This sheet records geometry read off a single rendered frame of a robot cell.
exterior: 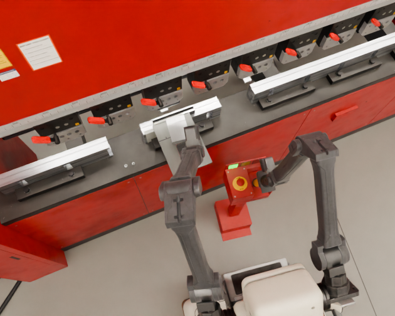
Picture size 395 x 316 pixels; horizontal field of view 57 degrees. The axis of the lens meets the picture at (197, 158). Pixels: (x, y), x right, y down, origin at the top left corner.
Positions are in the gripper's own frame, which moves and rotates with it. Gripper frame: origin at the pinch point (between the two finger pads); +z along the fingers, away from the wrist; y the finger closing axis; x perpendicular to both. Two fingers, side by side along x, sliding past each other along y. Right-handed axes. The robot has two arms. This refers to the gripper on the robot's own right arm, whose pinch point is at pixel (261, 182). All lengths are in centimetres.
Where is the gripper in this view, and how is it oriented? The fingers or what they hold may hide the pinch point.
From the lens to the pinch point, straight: 179.2
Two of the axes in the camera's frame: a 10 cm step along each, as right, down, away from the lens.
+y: -2.2, -9.7, 1.0
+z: -0.8, 1.2, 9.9
